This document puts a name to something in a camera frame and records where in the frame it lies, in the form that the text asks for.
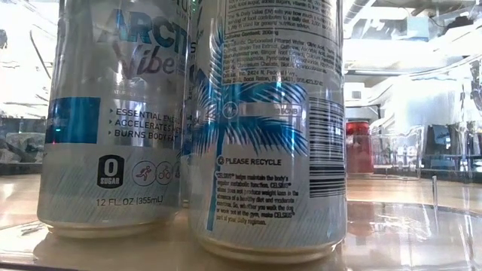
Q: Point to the black aluminium table frame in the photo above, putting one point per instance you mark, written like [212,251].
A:
[452,176]

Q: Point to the red cola can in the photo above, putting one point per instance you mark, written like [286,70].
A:
[357,147]

